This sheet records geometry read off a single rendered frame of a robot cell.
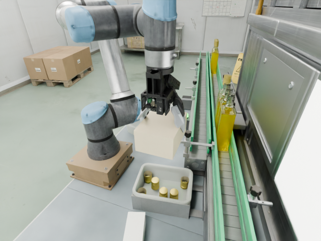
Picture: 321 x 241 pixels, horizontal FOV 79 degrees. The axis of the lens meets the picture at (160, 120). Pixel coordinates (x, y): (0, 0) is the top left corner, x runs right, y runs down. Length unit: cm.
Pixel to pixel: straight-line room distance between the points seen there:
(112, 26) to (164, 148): 34
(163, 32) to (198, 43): 626
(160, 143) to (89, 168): 43
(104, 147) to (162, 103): 47
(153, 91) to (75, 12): 24
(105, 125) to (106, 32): 44
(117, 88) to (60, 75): 348
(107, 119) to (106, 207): 35
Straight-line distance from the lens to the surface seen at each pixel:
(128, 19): 53
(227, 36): 672
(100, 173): 87
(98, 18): 51
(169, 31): 47
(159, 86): 50
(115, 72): 87
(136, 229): 73
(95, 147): 89
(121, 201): 88
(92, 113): 82
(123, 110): 86
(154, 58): 47
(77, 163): 94
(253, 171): 100
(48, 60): 434
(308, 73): 58
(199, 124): 108
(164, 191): 81
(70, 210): 91
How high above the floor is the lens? 145
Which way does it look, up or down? 31 degrees down
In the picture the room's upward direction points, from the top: straight up
